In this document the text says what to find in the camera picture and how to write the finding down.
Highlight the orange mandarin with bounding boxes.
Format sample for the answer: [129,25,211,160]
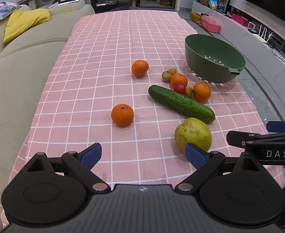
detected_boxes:
[170,73,188,90]
[131,60,149,77]
[193,82,211,102]
[111,104,134,127]

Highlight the yellow pillow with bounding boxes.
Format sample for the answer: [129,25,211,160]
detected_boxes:
[3,8,51,43]

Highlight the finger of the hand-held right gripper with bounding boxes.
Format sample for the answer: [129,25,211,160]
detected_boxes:
[226,130,285,149]
[266,121,285,133]

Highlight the green colander bowl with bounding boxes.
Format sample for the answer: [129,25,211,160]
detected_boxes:
[185,34,246,84]

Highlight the green cucumber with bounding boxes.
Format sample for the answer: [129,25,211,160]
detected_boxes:
[148,85,216,123]

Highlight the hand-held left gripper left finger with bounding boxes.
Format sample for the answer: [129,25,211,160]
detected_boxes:
[27,143,109,194]

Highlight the floral pillow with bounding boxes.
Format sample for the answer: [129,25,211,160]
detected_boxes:
[0,1,21,20]

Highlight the yellow-green pear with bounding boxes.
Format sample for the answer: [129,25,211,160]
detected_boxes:
[174,117,212,154]

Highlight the pink checked tablecloth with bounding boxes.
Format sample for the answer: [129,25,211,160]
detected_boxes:
[2,9,285,226]

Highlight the pink tissue box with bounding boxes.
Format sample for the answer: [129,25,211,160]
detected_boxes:
[201,16,221,33]

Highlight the red flat box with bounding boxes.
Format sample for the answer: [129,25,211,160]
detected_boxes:
[232,14,249,27]

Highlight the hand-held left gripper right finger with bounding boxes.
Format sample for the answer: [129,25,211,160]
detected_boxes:
[175,143,261,192]

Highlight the red tomato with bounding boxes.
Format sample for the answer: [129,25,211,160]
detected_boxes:
[173,84,187,95]

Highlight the beige sofa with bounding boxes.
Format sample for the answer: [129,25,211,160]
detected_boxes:
[0,0,95,233]

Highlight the grey low cabinet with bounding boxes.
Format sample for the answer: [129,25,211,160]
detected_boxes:
[191,1,285,83]

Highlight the white router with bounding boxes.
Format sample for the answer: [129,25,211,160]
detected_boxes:
[256,24,273,43]

